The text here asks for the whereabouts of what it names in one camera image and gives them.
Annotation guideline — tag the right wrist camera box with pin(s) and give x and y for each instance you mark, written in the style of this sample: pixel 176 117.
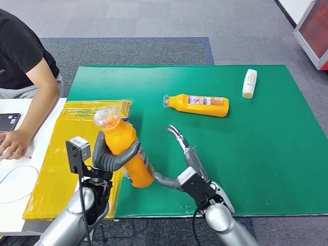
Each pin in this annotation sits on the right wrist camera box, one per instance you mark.
pixel 197 185

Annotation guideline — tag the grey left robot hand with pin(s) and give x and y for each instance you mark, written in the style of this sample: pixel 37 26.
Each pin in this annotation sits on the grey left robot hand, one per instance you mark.
pixel 110 161

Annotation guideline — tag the person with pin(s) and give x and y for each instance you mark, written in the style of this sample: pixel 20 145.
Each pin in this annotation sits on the person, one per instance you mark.
pixel 17 54

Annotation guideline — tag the person's forearm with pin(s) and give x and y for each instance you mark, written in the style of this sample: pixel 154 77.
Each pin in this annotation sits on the person's forearm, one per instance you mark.
pixel 38 105

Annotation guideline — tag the grey cabinet with red panel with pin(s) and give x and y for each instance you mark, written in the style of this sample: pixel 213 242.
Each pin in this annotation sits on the grey cabinet with red panel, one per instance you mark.
pixel 312 34

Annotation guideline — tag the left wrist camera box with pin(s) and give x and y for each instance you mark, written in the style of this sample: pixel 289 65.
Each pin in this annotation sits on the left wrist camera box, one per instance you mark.
pixel 77 152

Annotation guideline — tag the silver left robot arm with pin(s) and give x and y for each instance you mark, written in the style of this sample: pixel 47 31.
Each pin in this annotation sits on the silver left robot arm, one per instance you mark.
pixel 72 217

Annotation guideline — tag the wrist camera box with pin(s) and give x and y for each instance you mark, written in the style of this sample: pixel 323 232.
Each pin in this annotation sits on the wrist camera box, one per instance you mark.
pixel 77 152
pixel 197 185

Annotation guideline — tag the dark laptop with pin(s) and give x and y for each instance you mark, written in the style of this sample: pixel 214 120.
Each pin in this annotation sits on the dark laptop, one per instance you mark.
pixel 9 121

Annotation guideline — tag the orange bottle with clear cap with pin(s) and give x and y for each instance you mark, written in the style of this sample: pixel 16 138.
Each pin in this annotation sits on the orange bottle with clear cap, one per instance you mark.
pixel 202 105
pixel 123 139

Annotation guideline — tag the small white bottle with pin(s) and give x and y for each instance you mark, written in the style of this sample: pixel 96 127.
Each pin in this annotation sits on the small white bottle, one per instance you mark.
pixel 249 84

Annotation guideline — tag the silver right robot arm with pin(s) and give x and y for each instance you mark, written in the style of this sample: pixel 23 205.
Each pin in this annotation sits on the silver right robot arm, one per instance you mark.
pixel 225 220

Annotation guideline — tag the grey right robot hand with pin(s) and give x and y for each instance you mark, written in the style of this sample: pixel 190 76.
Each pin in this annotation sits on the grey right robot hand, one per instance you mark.
pixel 192 159

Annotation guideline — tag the yellow plastic sheet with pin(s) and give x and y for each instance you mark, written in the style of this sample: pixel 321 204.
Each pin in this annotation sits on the yellow plastic sheet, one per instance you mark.
pixel 51 176

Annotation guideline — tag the green table mat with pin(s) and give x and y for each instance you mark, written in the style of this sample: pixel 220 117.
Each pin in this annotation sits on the green table mat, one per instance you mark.
pixel 255 152

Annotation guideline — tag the person's hand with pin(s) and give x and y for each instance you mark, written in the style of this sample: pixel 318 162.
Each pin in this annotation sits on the person's hand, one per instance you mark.
pixel 13 144

